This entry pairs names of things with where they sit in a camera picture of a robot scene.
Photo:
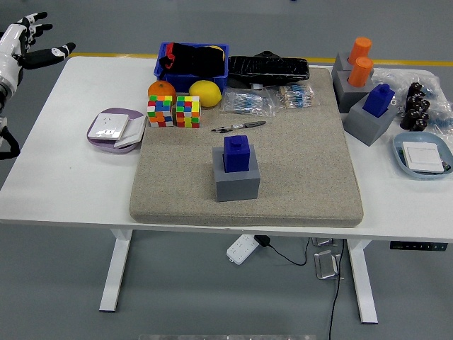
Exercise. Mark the grey-brown mat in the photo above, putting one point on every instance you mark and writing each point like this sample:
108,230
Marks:
301,170

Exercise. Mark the white wall socket panel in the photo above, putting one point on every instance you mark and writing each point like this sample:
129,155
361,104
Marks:
108,125

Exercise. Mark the light blue tray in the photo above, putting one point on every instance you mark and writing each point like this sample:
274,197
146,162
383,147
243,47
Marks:
398,143

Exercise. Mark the black table control panel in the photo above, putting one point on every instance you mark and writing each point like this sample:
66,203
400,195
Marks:
417,246

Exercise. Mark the clear bag of blue parts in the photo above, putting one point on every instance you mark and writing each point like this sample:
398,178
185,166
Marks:
442,113

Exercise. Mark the green circuit board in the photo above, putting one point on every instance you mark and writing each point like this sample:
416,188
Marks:
447,165

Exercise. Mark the yellow lemon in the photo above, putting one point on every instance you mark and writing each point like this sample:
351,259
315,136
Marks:
205,93

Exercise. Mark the metal bracket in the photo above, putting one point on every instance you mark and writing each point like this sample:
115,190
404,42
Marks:
326,265
323,242

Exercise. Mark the black silver pen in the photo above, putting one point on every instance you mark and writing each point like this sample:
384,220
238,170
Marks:
247,124

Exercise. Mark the orange fruit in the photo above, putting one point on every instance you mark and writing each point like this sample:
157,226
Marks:
161,88

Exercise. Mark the black power adapter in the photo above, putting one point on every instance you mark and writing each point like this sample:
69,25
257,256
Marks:
262,241

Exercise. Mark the orange cylinder seal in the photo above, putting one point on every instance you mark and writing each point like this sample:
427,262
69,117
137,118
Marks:
360,72
360,47

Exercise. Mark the purple tray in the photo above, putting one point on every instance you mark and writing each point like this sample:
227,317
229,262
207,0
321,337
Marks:
102,146

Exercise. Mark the white switch panel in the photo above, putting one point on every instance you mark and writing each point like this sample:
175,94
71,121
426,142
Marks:
136,129
423,157

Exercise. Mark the black plastic wrapped package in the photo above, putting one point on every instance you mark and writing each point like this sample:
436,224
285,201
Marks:
269,69

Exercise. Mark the colourful puzzle cube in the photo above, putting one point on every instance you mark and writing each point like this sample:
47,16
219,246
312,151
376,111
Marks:
188,111
160,111

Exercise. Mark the blue plastic bin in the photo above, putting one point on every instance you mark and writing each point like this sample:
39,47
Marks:
184,82

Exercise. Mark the blue square seal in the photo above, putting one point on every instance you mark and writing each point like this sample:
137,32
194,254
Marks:
237,154
378,101

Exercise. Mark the clear bag of blue resistors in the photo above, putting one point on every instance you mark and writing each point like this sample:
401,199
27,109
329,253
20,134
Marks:
247,101

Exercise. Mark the white power strip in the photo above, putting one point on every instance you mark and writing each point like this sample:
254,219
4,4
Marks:
242,249

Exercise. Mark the clear plastic bag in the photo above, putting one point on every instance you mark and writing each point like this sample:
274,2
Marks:
393,78

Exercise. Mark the white table leg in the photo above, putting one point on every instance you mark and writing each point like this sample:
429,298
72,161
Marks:
364,283
115,269

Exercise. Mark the grey cube seal holder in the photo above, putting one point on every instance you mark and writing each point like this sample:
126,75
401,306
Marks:
368,129
340,62
237,186
348,97

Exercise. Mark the clear bag of tan resistors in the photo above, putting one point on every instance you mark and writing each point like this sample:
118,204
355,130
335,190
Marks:
295,95

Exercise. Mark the yellow round object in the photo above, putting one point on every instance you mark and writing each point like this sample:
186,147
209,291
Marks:
222,53

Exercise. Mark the black cloth with red trim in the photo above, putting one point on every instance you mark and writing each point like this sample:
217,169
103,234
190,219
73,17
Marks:
198,58

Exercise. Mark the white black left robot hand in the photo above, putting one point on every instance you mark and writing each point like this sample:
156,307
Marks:
8,49

